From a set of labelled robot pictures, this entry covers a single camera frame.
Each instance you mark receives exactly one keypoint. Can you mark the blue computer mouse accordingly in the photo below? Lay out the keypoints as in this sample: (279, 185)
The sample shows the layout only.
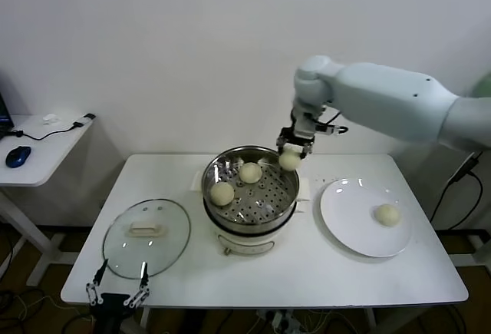
(18, 156)

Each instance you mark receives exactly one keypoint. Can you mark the white round plate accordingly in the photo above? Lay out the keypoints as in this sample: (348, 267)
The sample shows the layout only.
(345, 219)

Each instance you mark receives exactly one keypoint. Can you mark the stainless steel steamer basket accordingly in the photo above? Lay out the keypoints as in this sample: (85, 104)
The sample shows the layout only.
(268, 196)

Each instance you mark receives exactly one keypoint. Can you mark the cream electric cooker base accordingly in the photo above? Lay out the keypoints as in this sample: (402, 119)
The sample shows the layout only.
(245, 243)

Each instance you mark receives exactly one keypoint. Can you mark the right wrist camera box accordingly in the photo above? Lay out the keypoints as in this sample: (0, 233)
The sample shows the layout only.
(326, 128)

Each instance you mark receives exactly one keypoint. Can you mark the glass pot lid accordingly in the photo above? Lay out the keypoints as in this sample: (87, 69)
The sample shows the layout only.
(161, 242)

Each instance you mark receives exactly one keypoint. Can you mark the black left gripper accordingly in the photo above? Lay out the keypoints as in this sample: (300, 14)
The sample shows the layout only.
(112, 307)

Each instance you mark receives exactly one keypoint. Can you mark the pale green appliance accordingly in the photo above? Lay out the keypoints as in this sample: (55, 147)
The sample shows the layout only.
(482, 84)

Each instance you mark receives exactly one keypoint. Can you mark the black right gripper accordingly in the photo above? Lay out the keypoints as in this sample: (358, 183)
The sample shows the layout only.
(301, 132)

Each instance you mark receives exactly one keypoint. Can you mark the small white plastic object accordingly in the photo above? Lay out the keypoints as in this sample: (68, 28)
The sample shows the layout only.
(50, 119)

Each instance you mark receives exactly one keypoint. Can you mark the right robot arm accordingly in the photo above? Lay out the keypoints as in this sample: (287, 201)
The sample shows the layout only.
(383, 96)

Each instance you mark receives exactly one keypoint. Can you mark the white steamed baozi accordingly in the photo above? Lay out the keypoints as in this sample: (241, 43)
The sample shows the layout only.
(250, 172)
(387, 215)
(290, 161)
(221, 194)

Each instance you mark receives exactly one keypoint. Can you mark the white power strip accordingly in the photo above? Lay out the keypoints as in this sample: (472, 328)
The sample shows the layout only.
(282, 320)

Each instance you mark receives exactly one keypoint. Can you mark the white side table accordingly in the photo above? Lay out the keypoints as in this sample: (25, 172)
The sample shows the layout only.
(46, 157)

